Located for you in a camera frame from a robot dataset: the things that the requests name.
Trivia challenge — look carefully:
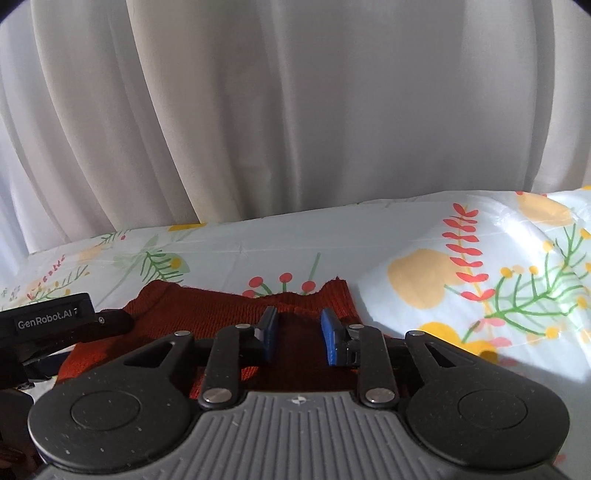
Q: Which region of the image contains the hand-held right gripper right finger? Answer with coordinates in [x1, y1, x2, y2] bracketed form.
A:
[320, 308, 468, 409]

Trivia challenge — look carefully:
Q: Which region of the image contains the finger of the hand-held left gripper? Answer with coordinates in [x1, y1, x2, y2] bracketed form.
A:
[21, 347, 73, 382]
[93, 309, 136, 339]

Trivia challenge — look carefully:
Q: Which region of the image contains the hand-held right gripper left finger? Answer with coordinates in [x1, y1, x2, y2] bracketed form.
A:
[124, 307, 280, 412]

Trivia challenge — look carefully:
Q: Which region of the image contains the red knit sweater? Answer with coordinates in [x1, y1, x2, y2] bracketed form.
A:
[57, 276, 366, 400]

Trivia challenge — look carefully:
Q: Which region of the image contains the floral bedsheet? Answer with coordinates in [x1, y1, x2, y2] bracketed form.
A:
[0, 185, 591, 480]

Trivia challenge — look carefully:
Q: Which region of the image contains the white curtain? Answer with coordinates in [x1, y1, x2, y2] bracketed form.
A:
[0, 0, 591, 256]

